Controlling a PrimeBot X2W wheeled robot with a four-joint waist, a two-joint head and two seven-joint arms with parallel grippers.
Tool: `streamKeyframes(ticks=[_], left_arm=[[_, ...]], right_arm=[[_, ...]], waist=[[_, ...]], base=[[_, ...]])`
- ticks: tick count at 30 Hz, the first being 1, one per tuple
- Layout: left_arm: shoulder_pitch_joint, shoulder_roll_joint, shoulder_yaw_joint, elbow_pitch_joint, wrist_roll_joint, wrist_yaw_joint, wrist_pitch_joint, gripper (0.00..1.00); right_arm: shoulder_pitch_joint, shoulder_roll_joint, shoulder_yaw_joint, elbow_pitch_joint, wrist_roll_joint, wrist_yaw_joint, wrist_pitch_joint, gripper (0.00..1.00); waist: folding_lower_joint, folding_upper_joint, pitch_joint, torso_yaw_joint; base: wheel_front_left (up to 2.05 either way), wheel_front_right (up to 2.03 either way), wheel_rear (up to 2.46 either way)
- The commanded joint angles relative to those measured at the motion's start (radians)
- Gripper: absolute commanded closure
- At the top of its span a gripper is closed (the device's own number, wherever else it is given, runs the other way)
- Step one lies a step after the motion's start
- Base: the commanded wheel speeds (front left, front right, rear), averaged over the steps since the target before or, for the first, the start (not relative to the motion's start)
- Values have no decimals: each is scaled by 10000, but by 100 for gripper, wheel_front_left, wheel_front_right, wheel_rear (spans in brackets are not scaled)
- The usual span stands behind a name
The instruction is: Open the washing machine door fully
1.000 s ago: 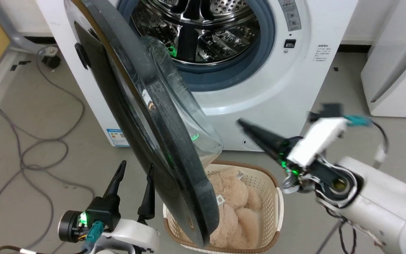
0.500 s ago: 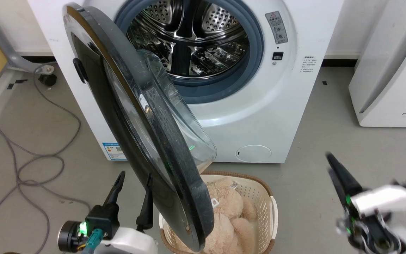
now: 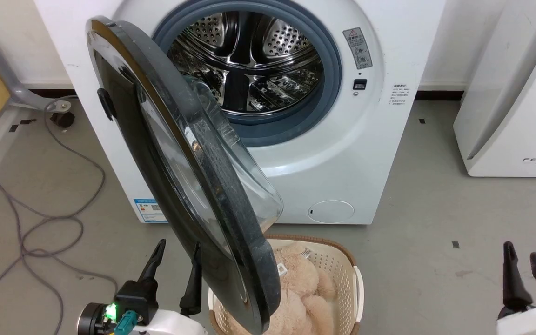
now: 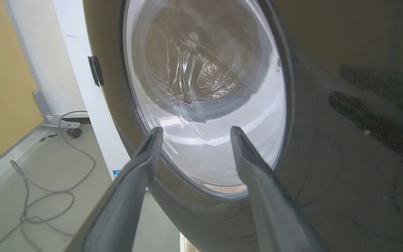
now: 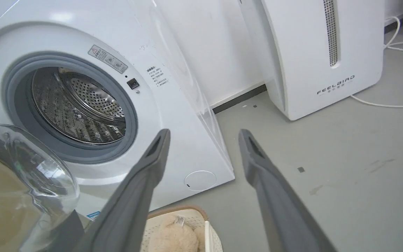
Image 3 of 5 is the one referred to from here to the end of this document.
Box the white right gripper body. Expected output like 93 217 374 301
496 304 536 335

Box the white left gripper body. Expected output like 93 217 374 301
134 309 209 335

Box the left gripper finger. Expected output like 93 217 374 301
115 239 167 313
179 241 203 317

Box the black round washing machine door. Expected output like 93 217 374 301
86 16 284 335

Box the white front-load washing machine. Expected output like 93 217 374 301
34 0 446 225

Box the steel washing machine drum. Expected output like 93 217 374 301
168 11 324 113

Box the grey rubber door gasket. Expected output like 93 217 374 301
152 0 342 147

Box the blue energy label sticker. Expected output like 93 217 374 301
134 199 168 223

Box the beige plush teddy toy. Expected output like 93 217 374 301
225 242 336 335

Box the cream plastic laundry basket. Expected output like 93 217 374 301
208 234 365 335

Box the white appliance with grey lettering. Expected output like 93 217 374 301
453 0 536 178

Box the grey furniture leg with caster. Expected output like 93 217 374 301
0 47 76 129

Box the grey warning sticker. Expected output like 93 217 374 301
342 27 373 70

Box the grey floor cable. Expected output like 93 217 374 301
0 95 119 335

